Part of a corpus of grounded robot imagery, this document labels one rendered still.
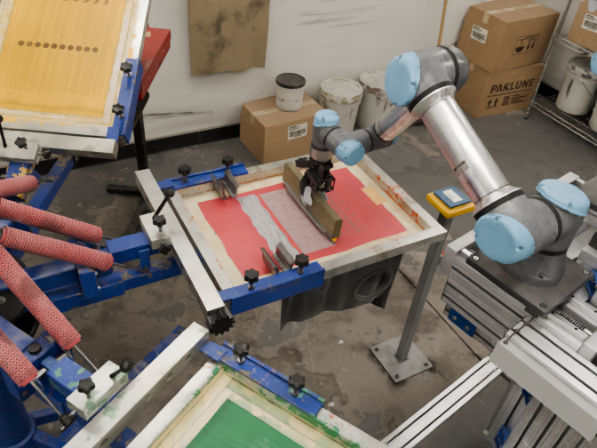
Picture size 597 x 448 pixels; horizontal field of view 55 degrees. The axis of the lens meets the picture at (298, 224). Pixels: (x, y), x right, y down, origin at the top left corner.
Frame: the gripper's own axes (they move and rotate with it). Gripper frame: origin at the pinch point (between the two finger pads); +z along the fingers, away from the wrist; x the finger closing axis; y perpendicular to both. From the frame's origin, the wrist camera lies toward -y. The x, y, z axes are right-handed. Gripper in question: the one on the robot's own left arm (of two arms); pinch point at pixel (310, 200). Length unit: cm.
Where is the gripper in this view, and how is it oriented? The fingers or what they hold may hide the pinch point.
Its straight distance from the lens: 195.0
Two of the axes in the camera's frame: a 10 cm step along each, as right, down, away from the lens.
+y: 4.7, 6.2, -6.3
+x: 8.8, -2.5, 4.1
